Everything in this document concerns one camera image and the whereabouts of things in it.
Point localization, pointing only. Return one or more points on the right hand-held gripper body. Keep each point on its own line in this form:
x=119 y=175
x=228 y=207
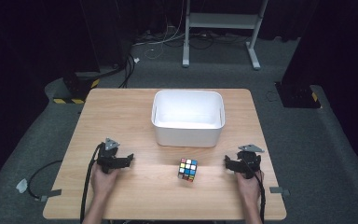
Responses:
x=249 y=161

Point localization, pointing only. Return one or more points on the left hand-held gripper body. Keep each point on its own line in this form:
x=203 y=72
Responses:
x=108 y=157

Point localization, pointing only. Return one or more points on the multicoloured puzzle cube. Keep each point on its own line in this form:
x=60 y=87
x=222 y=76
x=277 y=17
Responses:
x=187 y=169

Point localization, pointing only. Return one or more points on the white plastic bin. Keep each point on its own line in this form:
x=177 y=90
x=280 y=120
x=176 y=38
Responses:
x=188 y=107

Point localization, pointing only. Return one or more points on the person's right hand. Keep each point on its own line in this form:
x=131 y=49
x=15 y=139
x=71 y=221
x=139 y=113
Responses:
x=248 y=188

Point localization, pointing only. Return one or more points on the person's left hand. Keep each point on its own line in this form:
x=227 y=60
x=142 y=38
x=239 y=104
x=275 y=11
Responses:
x=102 y=183

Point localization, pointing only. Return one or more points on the grey tape strip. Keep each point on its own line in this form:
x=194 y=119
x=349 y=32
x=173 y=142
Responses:
x=278 y=190
x=51 y=194

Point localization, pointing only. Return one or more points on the black stand base striped tape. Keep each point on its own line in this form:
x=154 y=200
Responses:
x=74 y=85

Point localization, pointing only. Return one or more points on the white metal stand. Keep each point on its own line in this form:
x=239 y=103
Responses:
x=222 y=21

